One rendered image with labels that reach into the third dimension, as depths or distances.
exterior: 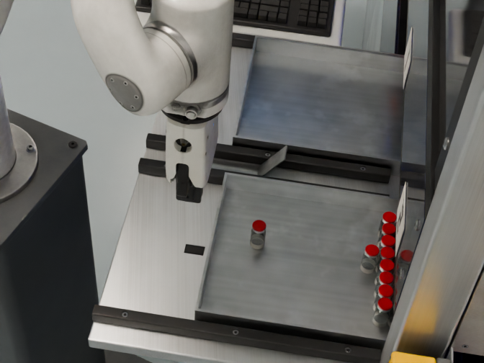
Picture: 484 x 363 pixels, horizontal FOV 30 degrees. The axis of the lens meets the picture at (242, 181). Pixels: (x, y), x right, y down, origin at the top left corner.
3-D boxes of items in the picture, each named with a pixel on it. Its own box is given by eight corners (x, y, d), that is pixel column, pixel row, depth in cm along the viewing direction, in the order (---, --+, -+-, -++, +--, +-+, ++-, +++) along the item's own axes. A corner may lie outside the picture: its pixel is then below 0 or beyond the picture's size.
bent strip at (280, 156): (284, 170, 147) (287, 145, 142) (281, 184, 145) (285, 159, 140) (198, 158, 147) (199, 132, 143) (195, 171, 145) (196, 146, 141)
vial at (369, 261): (374, 263, 135) (379, 244, 132) (374, 275, 134) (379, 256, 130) (360, 261, 135) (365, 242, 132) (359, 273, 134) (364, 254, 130)
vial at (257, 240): (265, 239, 137) (267, 221, 134) (263, 251, 135) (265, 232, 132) (251, 237, 137) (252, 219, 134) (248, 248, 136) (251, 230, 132)
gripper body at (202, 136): (216, 128, 98) (213, 195, 106) (231, 66, 105) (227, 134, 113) (148, 118, 98) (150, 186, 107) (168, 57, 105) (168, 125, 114)
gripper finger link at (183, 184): (183, 200, 104) (189, 194, 110) (191, 134, 103) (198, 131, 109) (173, 199, 104) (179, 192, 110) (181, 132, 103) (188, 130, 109)
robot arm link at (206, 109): (222, 111, 97) (220, 131, 99) (235, 58, 103) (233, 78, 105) (145, 101, 97) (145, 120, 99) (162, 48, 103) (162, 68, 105)
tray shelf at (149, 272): (436, 66, 169) (438, 59, 167) (433, 402, 123) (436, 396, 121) (184, 31, 172) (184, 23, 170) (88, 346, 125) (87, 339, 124)
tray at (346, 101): (438, 76, 164) (443, 62, 161) (438, 181, 147) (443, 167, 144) (253, 50, 166) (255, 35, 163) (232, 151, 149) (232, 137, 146)
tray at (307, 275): (437, 218, 142) (442, 204, 139) (436, 362, 125) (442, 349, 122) (224, 186, 144) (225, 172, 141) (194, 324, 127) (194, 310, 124)
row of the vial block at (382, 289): (392, 230, 139) (397, 212, 136) (387, 329, 127) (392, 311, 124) (377, 228, 139) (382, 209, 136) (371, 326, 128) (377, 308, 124)
